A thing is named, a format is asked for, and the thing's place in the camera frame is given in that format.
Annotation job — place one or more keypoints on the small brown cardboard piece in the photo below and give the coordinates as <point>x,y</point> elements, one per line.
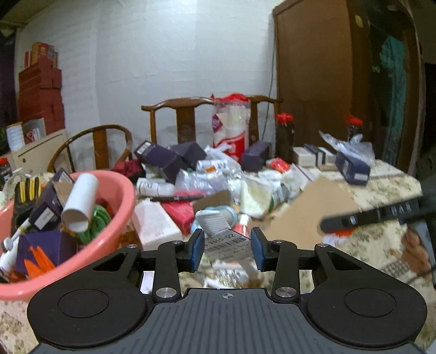
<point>213,200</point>

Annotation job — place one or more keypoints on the teal hanging garment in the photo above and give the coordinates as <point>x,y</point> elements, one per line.
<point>393,68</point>

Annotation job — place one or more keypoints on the white ribbed container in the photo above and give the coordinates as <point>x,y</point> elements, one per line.
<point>15,136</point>

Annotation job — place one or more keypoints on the maroon cloth pouch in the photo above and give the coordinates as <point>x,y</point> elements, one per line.
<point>127,168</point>

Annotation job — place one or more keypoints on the cream cabinet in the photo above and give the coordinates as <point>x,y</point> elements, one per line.
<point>37,153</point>

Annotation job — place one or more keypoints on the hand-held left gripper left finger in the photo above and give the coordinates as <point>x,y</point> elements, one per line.
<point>197,250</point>

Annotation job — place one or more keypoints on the round-back wooden chair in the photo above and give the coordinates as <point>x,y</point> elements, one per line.
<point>98,136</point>

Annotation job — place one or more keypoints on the white wrapped roll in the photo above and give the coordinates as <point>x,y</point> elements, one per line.
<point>153,186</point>

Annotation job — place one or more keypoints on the clear plastic bag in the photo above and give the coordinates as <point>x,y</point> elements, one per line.
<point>351,146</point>

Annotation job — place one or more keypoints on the bagged stack of paper cups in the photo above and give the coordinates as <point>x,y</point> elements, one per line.
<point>230,126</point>

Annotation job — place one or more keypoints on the dark bottle with red cap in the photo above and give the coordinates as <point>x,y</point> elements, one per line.
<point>284,143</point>
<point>354,127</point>

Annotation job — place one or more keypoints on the wooden cabinet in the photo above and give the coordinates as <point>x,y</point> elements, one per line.
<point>316,68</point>

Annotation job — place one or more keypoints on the white tube with price label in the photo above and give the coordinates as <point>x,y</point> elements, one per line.
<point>211,165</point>

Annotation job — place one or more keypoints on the white lotion bottle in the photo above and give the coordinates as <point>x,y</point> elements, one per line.
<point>12,246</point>

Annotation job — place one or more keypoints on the dark jar with red lid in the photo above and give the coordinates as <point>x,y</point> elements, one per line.
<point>5,172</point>

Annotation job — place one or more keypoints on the long dark purple box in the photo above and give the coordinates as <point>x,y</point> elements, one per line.
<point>255,156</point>

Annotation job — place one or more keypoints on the white plastic bag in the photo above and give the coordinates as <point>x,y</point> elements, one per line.
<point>201,182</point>

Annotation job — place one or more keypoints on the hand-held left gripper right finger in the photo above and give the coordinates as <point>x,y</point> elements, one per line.
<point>258,250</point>

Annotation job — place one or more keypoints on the person's right hand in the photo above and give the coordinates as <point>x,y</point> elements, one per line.
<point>415,253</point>

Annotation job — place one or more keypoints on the stack of red boxes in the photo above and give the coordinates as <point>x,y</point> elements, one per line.
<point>41,98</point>

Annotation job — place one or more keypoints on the white cardboard tube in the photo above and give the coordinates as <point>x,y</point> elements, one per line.
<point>80,200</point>

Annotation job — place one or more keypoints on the purple orange box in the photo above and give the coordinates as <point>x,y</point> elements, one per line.
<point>44,252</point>

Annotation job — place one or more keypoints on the plain white box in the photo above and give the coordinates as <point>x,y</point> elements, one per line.
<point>299,157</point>

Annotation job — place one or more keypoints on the black and white box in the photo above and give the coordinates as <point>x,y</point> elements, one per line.
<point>315,155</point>

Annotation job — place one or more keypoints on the pink plastic basin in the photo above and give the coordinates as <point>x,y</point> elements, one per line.
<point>115,204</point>

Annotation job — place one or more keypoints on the dark purple labelled box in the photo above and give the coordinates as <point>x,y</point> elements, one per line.
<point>47,207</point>

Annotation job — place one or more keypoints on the white red small box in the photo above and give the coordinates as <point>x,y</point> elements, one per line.
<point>34,131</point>

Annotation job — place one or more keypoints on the navy blue box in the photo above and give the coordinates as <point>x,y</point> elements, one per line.
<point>354,170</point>

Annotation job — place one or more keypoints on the black pen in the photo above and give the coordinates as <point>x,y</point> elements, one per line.
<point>177,198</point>

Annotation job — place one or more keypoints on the white pink box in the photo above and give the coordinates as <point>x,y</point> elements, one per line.
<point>155,226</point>

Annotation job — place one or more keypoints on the barcode labelled plastic packet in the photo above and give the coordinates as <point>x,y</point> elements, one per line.
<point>224,245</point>

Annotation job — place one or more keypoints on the wooden chair back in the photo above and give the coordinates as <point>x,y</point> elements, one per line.
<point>185,119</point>

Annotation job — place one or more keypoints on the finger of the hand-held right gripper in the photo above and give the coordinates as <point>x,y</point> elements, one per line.
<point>368,216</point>

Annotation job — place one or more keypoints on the large brown cardboard sheet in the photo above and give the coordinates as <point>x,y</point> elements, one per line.
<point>313,211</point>

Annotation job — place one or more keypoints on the black yellow glove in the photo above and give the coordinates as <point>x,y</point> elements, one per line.
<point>25,197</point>

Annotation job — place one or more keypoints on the red flat packet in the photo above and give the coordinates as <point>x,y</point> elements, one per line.
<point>179,216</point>

